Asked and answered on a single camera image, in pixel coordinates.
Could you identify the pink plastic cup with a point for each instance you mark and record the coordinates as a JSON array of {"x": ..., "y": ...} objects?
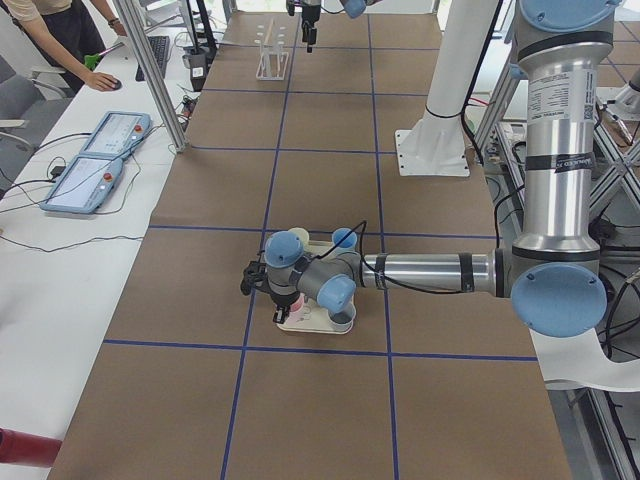
[{"x": 298, "y": 304}]

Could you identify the near blue teach pendant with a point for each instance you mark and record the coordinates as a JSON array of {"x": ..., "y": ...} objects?
[{"x": 84, "y": 185}]

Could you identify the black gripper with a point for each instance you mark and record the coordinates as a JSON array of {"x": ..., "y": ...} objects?
[
  {"x": 308, "y": 16},
  {"x": 284, "y": 300}
]

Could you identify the black computer keyboard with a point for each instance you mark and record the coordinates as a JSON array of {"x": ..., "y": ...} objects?
[{"x": 160, "y": 49}]

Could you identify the grey aluminium frame post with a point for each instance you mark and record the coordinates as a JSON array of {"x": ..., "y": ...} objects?
[{"x": 133, "y": 26}]

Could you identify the light blue plastic cup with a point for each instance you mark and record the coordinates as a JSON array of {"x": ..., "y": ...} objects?
[{"x": 344, "y": 239}]

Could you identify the far blue teach pendant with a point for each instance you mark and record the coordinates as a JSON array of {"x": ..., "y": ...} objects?
[{"x": 117, "y": 133}]

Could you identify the person's hand on mouse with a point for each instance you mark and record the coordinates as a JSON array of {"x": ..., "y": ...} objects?
[{"x": 99, "y": 81}]

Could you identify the person's forearm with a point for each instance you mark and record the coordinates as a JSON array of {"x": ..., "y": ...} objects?
[{"x": 27, "y": 15}]

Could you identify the white camera mast column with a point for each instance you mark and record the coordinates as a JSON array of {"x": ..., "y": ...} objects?
[{"x": 435, "y": 146}]

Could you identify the white wire cup rack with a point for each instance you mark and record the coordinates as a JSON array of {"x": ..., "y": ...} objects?
[{"x": 273, "y": 58}]

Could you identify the pale green plastic cup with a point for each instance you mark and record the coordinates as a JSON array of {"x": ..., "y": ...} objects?
[{"x": 302, "y": 234}]

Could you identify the grey plastic cup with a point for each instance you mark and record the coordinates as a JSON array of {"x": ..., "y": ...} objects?
[{"x": 342, "y": 322}]

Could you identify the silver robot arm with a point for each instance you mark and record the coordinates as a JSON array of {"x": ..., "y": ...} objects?
[
  {"x": 352, "y": 8},
  {"x": 550, "y": 273}
]

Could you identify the white chair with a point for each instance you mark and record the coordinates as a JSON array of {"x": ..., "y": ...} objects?
[{"x": 579, "y": 362}]

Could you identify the blue teach pendant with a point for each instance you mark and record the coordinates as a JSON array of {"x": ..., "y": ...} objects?
[
  {"x": 84, "y": 185},
  {"x": 117, "y": 133}
]

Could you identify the red cylinder object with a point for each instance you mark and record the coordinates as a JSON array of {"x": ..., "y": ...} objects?
[{"x": 24, "y": 449}]

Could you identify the cream tray with bear drawing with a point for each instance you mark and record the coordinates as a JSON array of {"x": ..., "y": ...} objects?
[{"x": 327, "y": 278}]

